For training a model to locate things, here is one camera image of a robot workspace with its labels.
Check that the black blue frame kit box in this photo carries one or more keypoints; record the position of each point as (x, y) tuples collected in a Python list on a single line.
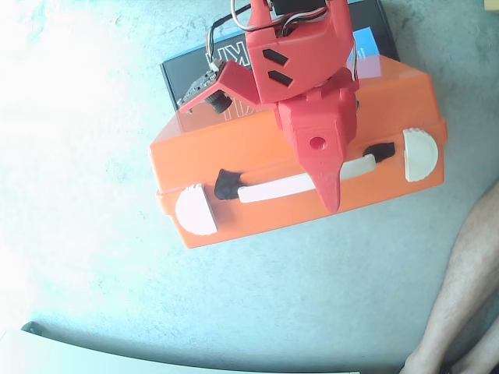
[(370, 15)]

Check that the white furniture panel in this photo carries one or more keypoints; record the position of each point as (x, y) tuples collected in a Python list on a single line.
[(58, 354)]

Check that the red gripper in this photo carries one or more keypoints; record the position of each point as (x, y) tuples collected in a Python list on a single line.
[(316, 136)]

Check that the bare human leg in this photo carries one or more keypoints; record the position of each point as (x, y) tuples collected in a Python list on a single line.
[(487, 343), (456, 265)]

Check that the pink translucent sticker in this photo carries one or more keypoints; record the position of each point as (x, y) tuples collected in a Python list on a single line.
[(369, 68)]

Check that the white half-round case latch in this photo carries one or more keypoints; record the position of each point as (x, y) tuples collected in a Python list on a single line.
[(421, 156), (195, 210)]

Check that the red robot arm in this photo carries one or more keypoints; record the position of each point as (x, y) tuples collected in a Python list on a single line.
[(304, 58)]

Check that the red camera mount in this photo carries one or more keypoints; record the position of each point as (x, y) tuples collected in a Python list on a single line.
[(234, 78)]

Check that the orange plastic case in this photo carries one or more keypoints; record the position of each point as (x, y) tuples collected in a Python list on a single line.
[(273, 222)]

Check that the tan cardboard piece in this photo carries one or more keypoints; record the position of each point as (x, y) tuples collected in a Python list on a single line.
[(492, 4)]

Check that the small camera board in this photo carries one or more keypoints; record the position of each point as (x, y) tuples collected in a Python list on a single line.
[(199, 83)]

